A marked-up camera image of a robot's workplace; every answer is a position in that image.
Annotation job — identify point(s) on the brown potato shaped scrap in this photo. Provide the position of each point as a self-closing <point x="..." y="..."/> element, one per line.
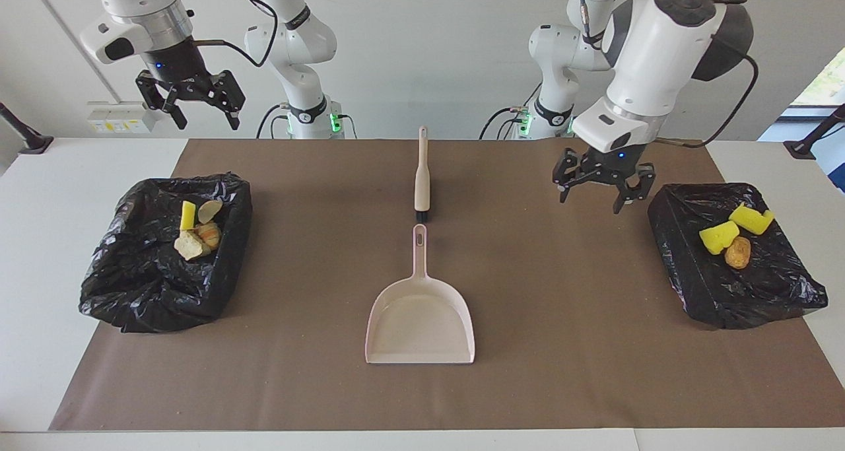
<point x="738" y="253"/>

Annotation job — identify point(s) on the flat black bag covered bin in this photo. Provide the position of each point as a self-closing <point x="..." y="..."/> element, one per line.
<point x="726" y="292"/>

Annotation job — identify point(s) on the pale yellow ridged foam scrap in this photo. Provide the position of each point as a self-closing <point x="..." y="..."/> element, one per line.
<point x="190" y="246"/>

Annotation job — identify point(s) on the brown paper table mat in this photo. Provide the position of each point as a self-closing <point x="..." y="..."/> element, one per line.
<point x="422" y="398"/>

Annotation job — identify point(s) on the beige hand brush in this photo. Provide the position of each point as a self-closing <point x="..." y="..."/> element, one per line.
<point x="422" y="173"/>

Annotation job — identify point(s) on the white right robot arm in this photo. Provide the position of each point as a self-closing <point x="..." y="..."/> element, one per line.
<point x="145" y="15"/>

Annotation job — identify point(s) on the pale olive foam scrap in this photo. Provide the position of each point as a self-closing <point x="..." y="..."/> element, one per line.
<point x="210" y="211"/>

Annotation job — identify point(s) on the yellow blocky sponge scrap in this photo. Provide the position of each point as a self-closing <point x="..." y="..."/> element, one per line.
<point x="718" y="238"/>

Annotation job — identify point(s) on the thin grey wall conduit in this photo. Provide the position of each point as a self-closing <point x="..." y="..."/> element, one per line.
<point x="53" y="12"/>

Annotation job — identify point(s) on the black angled stand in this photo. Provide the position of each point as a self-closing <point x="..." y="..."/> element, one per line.
<point x="802" y="148"/>
<point x="33" y="144"/>

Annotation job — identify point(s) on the orange striped foam scrap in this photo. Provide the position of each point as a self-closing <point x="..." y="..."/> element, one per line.
<point x="211" y="235"/>

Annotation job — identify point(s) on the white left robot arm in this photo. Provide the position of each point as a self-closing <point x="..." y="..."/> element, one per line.
<point x="653" y="55"/>

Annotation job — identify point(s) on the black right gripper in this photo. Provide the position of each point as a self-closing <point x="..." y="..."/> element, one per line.
<point x="181" y="74"/>

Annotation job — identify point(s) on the beige plastic dustpan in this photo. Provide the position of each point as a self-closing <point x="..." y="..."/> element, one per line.
<point x="419" y="325"/>

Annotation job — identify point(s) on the white wall socket box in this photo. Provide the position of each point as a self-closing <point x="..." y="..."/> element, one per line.
<point x="122" y="121"/>

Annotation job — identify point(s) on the open crumpled black bag bin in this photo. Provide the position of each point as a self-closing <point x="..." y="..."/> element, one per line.
<point x="152" y="292"/>

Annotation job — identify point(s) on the yellow arched sponge scrap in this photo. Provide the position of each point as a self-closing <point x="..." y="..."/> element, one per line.
<point x="752" y="220"/>

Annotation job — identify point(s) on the window with green view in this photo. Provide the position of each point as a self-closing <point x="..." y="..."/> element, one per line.
<point x="825" y="81"/>

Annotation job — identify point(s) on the bright yellow wedge sponge scrap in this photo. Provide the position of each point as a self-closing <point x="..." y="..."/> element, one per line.
<point x="187" y="216"/>

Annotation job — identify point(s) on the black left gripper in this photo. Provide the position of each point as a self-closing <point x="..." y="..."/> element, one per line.
<point x="614" y="164"/>

